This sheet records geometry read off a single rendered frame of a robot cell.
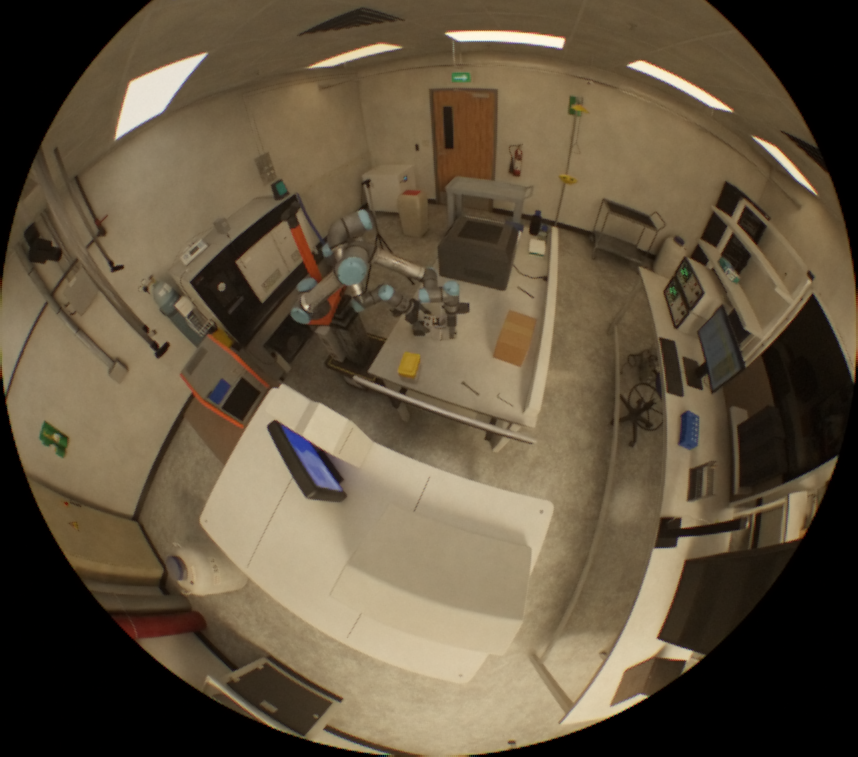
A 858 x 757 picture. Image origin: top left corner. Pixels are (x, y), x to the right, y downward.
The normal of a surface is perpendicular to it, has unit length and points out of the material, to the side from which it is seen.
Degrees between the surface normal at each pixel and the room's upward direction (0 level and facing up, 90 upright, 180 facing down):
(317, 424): 39
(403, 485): 0
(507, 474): 0
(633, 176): 90
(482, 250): 58
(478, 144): 90
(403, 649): 0
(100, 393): 90
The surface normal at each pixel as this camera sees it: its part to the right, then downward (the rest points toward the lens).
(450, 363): -0.07, -0.62
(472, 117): -0.38, 0.74
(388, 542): 0.20, -0.95
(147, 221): 0.92, 0.26
